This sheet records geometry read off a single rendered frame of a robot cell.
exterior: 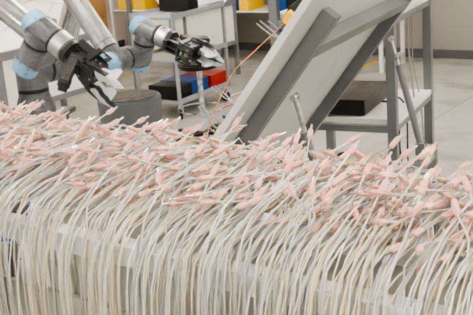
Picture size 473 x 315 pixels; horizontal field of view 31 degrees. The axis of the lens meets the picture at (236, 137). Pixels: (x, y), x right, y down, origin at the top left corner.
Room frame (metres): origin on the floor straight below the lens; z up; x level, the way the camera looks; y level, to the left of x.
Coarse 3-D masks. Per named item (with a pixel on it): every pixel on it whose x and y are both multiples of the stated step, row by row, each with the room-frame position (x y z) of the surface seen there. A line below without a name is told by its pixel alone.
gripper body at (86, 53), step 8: (72, 40) 2.35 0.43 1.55; (80, 40) 2.37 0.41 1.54; (64, 48) 2.32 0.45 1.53; (72, 48) 2.34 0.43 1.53; (80, 48) 2.36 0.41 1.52; (88, 48) 2.36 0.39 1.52; (64, 56) 2.33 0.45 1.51; (80, 56) 2.33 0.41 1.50; (88, 56) 2.31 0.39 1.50; (96, 56) 2.33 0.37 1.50; (80, 64) 2.29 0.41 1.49; (104, 64) 2.32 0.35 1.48; (80, 72) 2.31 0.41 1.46; (88, 72) 2.28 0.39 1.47; (80, 80) 2.32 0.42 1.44; (88, 80) 2.30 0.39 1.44; (96, 80) 2.33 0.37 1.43
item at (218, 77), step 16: (160, 0) 8.16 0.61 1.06; (176, 0) 8.05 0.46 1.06; (192, 0) 8.02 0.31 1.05; (224, 0) 8.36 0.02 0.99; (144, 16) 7.89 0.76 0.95; (160, 16) 7.79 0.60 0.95; (176, 16) 7.68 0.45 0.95; (224, 16) 8.32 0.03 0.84; (224, 32) 8.32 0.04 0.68; (160, 48) 8.25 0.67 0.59; (224, 48) 8.33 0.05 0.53; (176, 64) 7.63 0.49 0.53; (160, 80) 8.11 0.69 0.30; (176, 80) 7.64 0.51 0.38; (192, 80) 7.98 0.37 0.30; (208, 80) 8.16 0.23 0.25; (224, 80) 8.34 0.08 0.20; (176, 96) 7.73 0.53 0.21; (192, 96) 7.79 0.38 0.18
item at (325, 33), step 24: (408, 0) 2.77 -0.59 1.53; (336, 24) 2.23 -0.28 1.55; (360, 24) 2.33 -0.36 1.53; (384, 24) 2.81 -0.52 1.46; (312, 48) 2.01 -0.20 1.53; (288, 72) 2.04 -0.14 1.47; (264, 96) 2.07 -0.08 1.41; (336, 96) 2.89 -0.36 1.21; (264, 120) 2.07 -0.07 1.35; (312, 120) 2.93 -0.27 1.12; (240, 144) 2.10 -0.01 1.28
